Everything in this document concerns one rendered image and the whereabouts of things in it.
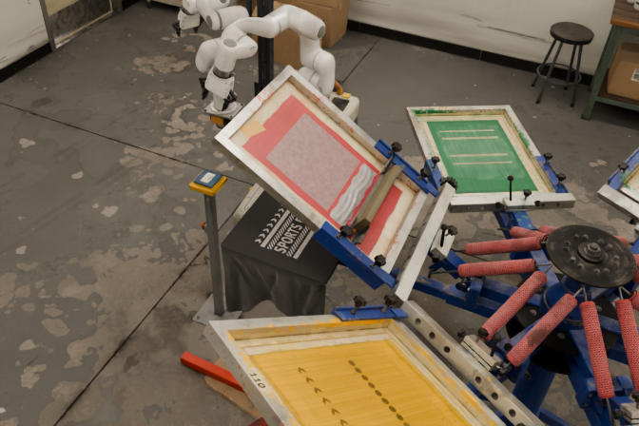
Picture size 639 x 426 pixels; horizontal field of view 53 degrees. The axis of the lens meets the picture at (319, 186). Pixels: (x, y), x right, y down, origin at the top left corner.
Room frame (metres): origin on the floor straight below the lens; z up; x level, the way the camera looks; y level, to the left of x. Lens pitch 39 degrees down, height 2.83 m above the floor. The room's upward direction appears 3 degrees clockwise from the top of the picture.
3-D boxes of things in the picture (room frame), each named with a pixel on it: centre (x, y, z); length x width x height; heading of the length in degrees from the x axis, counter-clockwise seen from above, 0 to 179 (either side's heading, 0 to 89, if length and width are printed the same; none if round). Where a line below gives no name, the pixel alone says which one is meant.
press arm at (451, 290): (1.81, -0.37, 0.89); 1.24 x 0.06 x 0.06; 68
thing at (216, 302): (2.29, 0.52, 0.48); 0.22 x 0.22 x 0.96; 68
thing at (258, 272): (1.79, 0.17, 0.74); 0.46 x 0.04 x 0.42; 68
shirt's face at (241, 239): (1.99, 0.09, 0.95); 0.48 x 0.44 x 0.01; 68
